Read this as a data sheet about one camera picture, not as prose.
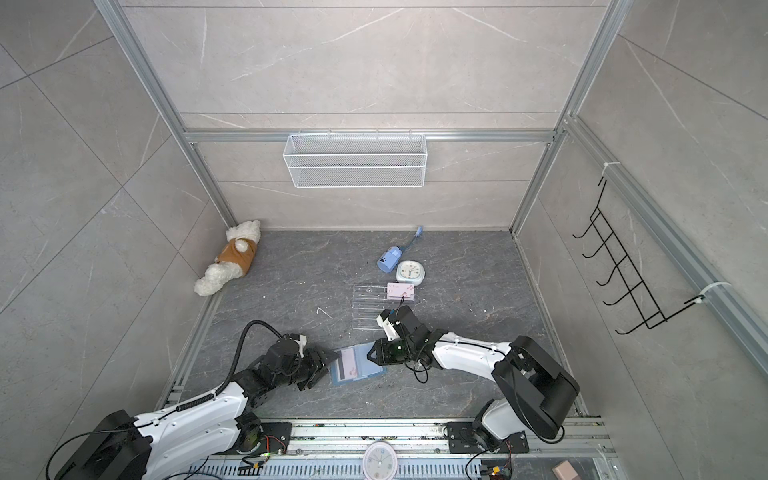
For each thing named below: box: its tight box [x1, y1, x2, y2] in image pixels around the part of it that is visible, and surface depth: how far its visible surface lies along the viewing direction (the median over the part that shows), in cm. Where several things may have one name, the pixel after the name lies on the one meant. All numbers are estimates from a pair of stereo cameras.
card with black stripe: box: [336, 348, 357, 382], surface depth 86 cm
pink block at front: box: [552, 460, 579, 480], surface depth 69 cm
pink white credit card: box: [387, 282, 415, 300], surface depth 94 cm
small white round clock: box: [394, 259, 427, 287], surface depth 106 cm
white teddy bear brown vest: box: [194, 220, 261, 297], surface depth 101 cm
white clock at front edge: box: [362, 440, 398, 480], surface depth 70 cm
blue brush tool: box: [376, 226, 424, 274], surface depth 107 cm
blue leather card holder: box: [330, 341, 388, 386], surface depth 86 cm
